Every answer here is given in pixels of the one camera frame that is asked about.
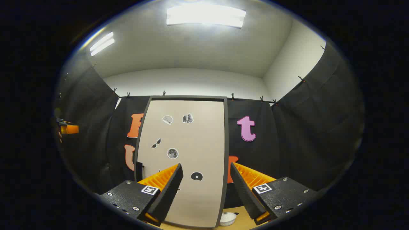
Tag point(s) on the large ceiling light panel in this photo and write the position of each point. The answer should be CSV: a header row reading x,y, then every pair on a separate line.
x,y
206,14

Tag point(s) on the dark grey cabinet frame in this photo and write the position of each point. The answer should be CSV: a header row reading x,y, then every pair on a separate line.
x,y
226,143

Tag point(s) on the white round lidded jar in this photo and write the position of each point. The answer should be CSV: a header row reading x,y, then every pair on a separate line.
x,y
227,218

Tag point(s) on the narrow ceiling light panel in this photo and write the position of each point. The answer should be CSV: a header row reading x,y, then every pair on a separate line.
x,y
102,43

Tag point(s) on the black backdrop cloth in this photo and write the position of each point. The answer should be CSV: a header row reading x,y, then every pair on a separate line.
x,y
303,134

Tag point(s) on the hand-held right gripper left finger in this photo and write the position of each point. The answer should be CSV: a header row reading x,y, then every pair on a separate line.
x,y
166,201

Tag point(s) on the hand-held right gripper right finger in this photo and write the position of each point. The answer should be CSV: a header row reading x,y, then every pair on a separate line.
x,y
246,198

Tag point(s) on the beige cabinet door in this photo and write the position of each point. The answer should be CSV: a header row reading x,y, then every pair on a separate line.
x,y
198,143

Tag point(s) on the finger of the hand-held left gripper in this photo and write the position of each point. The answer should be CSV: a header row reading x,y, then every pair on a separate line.
x,y
72,129

